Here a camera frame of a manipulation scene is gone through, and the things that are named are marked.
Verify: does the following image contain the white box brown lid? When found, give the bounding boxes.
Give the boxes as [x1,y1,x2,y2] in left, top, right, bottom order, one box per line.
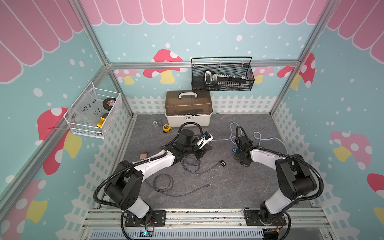
[165,91,213,128]

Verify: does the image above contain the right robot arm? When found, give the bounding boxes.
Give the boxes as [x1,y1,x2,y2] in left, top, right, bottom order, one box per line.
[234,126,325,226]

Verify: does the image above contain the grey coiled cable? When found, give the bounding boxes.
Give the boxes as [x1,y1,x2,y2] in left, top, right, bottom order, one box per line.
[152,173,211,197]

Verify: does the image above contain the yellow tape measure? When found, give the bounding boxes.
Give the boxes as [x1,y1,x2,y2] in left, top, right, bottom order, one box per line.
[162,124,172,133]

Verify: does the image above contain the white power strip cord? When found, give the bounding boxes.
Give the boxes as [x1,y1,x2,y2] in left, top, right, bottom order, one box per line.
[211,122,289,154]

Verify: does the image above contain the socket set in basket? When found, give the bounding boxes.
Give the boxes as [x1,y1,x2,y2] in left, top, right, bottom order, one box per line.
[203,71,250,90]

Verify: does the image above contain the yellow tool in bin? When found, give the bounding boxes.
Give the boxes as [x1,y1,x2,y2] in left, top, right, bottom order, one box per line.
[97,113,108,128]

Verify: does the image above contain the black tape roll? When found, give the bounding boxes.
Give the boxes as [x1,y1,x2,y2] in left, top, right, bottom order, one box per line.
[103,98,117,111]

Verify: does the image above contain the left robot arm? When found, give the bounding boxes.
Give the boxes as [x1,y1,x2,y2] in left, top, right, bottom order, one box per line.
[93,122,214,226]

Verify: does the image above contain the black mp3 player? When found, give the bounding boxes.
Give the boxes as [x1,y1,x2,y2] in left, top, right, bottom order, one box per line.
[219,160,227,167]

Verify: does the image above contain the clear wall bin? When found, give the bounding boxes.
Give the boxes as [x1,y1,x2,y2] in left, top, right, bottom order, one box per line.
[64,83,122,139]

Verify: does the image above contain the black wire mesh basket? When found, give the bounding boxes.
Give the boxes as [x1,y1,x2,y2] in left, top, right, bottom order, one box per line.
[191,57,255,92]

